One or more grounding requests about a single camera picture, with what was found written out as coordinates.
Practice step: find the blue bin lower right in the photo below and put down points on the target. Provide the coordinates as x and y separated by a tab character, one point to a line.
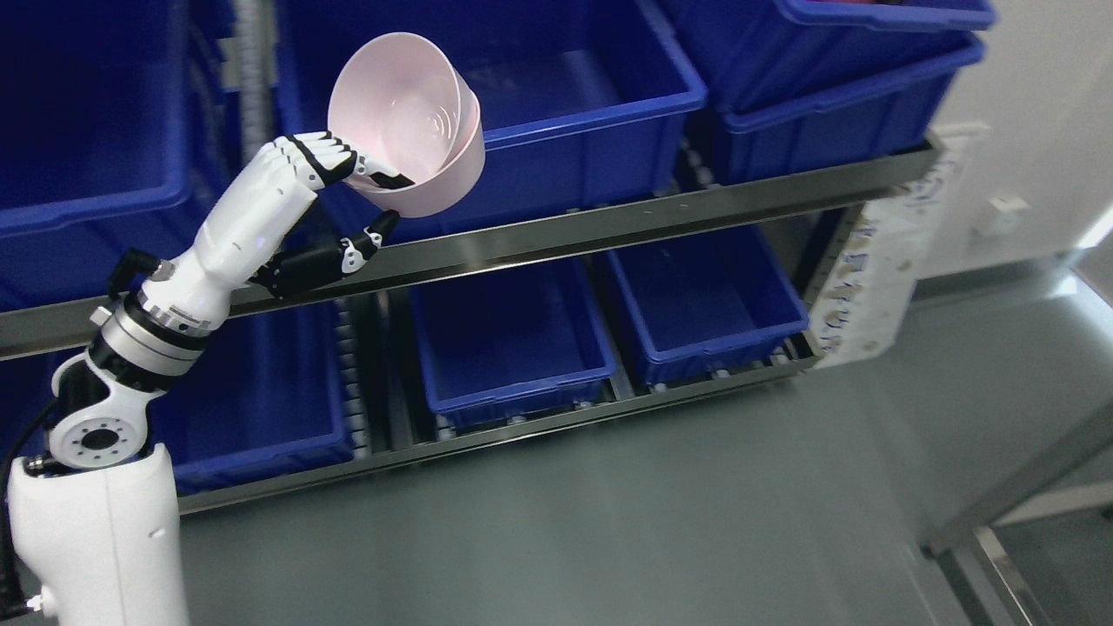
686	307

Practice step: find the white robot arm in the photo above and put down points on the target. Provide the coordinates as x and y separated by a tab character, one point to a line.
91	529

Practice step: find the blue bin shelf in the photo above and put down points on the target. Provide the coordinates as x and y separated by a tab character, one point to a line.
583	102
110	141
869	118

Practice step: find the blue bin lower left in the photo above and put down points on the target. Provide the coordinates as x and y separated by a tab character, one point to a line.
266	400

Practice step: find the blue bin lower centre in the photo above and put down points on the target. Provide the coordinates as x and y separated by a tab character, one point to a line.
511	343

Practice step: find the blue bin stacked upper right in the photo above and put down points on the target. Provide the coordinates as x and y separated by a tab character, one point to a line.
752	54

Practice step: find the pink bowl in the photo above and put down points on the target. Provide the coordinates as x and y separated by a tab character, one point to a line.
443	174
387	67

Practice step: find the white sign with characters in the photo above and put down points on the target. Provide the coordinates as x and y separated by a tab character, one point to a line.
859	311

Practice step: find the blue bin middle shelf left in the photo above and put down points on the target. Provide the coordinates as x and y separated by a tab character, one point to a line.
110	141

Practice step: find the stainless steel shelf rack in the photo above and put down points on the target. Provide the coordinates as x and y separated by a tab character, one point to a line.
837	193

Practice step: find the blue bin middle shelf right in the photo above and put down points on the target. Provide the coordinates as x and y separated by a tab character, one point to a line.
869	118

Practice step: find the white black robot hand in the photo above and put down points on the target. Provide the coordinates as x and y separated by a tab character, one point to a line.
240	240

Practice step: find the white wall socket left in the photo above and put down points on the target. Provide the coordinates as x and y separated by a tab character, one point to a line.
1000	215

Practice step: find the blue bin middle shelf centre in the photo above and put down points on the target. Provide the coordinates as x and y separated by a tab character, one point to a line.
583	102

